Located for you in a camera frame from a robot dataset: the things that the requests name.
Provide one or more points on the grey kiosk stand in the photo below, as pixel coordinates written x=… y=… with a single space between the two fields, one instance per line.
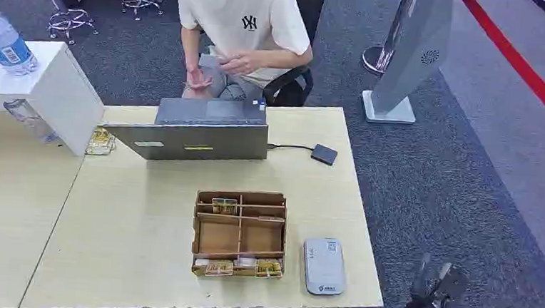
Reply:
x=409 y=52

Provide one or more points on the grey laptop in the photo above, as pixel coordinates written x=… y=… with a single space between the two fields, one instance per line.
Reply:
x=197 y=139

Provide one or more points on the red floor tape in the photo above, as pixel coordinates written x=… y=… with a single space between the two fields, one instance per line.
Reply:
x=524 y=69

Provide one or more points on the grey card reader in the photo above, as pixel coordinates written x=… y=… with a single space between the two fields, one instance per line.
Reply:
x=324 y=266

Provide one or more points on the person's hand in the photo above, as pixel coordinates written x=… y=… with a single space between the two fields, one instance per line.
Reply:
x=198 y=80
x=238 y=63

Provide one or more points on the wooden card box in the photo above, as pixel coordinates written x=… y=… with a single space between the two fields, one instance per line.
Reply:
x=239 y=236

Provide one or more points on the clear water bottle blue label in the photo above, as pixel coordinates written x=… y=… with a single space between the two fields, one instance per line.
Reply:
x=2 y=39

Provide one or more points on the person's left hand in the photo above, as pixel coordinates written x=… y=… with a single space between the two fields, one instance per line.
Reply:
x=238 y=63

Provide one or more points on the black office chair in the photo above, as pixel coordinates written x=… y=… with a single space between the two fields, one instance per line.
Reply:
x=305 y=3

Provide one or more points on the upright gold card stack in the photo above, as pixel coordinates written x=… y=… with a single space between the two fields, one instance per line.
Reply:
x=224 y=206

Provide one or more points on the chrome stanchion base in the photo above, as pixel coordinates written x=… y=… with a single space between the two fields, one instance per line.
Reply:
x=375 y=60

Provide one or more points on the white cabinet box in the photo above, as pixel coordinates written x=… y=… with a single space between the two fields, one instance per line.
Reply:
x=53 y=92

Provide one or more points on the person's right hand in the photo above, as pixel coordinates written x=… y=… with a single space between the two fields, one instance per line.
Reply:
x=198 y=80

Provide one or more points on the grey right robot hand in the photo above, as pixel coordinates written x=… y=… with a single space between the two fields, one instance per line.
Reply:
x=427 y=302

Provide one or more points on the black square adapter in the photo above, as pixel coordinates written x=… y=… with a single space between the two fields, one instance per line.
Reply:
x=324 y=154

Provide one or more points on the white card stack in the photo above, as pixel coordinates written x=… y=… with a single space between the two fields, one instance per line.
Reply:
x=245 y=263

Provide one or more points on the person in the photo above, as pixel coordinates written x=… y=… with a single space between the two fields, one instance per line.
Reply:
x=242 y=23

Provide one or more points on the loose gold card pile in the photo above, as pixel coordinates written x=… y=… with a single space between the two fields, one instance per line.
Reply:
x=100 y=141

